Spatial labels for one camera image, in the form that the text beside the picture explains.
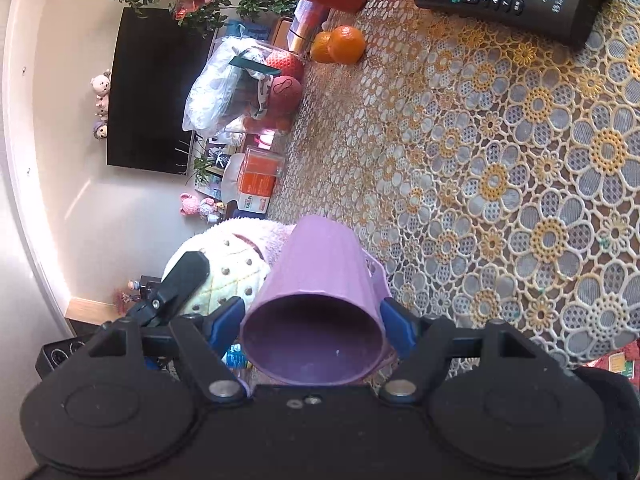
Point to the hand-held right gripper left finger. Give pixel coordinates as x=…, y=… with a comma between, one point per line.
x=227, y=325

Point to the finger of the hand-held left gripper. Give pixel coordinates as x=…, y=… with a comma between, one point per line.
x=175, y=285

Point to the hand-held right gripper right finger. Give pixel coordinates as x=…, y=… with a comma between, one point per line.
x=400, y=330

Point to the cream dotted soft toy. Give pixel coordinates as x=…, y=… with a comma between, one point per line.
x=230, y=270

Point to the purple ribbed cup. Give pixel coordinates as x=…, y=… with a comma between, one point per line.
x=320, y=280

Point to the pink flower bouquet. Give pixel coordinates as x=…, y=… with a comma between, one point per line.
x=125, y=295

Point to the pink bear figurine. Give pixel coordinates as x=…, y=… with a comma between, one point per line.
x=190, y=205

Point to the pink fluffy towel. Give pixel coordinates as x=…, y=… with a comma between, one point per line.
x=270, y=237

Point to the small potted plant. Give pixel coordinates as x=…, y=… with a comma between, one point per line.
x=207, y=170

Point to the orange tissue pack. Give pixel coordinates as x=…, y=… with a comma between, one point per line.
x=257, y=182

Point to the purple-haired plush doll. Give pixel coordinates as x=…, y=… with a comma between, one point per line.
x=101, y=131

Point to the pink plush doll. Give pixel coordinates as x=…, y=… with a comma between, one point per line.
x=101, y=85
x=101, y=109

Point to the black television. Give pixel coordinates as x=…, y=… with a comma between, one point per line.
x=155, y=95

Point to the plastic bag of fruit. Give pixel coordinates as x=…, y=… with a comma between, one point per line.
x=230, y=85

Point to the red ball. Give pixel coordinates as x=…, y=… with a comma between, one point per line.
x=286, y=96

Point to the red printed packet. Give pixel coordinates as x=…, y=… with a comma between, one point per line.
x=617, y=359

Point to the orange fruit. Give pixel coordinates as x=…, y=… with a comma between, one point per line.
x=347, y=44
x=321, y=47

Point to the colourful plastic storage box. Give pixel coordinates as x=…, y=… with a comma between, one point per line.
x=310, y=20

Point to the black remote with white buttons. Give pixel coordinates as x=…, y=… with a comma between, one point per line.
x=505, y=2

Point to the wooden wall shelf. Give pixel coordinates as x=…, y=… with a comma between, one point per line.
x=92, y=310

